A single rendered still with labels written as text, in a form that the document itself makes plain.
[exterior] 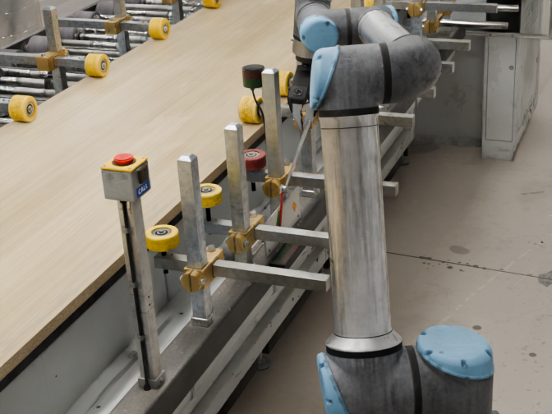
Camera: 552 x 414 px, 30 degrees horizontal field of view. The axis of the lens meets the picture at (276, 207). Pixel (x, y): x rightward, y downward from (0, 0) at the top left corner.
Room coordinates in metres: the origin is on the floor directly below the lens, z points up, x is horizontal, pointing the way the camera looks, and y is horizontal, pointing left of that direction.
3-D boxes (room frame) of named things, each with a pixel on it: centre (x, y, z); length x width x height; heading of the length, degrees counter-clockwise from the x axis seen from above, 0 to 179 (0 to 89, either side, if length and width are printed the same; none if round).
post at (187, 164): (2.11, 0.19, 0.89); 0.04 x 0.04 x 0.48; 67
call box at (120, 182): (1.87, 0.29, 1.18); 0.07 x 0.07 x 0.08; 67
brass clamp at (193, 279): (2.13, 0.18, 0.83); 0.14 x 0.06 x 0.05; 157
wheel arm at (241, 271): (2.11, 0.09, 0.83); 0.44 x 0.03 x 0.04; 67
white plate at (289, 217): (2.53, -0.02, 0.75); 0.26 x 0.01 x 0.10; 157
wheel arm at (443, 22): (4.18, -0.79, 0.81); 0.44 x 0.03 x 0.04; 67
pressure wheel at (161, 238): (2.19, 0.27, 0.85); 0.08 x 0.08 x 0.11
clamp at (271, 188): (2.59, -0.01, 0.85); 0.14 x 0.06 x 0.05; 157
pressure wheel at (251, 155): (2.64, 0.06, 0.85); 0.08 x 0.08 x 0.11
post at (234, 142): (2.34, 0.09, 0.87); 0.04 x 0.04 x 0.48; 67
